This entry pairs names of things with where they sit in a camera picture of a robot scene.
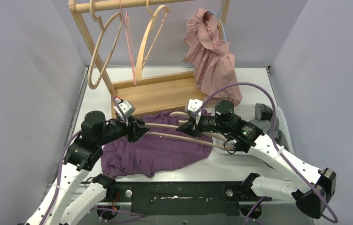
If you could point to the grey green skirt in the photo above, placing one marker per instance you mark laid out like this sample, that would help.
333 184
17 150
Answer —
262 119

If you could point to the blue wire hanger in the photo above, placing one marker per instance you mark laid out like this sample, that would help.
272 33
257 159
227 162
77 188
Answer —
221 15

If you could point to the purple skirt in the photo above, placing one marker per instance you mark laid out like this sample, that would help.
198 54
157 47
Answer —
149 155

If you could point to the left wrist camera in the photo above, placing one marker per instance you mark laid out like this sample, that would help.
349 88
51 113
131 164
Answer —
123 108

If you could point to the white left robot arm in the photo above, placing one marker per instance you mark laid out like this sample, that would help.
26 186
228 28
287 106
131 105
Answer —
81 153

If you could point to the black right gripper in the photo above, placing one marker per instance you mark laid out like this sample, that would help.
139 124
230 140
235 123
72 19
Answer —
192 129

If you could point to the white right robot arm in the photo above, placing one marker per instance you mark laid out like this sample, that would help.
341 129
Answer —
308 187

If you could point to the pink wire hanger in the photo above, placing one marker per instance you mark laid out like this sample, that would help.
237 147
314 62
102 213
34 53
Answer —
126 22

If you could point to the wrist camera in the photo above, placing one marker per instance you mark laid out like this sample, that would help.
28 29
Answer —
193 108
123 108

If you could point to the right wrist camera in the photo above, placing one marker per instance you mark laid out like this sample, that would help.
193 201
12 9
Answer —
193 108

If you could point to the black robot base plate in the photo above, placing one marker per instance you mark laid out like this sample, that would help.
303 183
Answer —
207 200

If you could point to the wooden hanger rack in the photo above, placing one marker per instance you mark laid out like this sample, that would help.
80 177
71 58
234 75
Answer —
151 94

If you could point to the pink pleated skirt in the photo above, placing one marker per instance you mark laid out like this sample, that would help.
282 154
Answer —
214 63

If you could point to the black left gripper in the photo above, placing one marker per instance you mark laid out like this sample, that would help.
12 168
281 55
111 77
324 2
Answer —
134 129

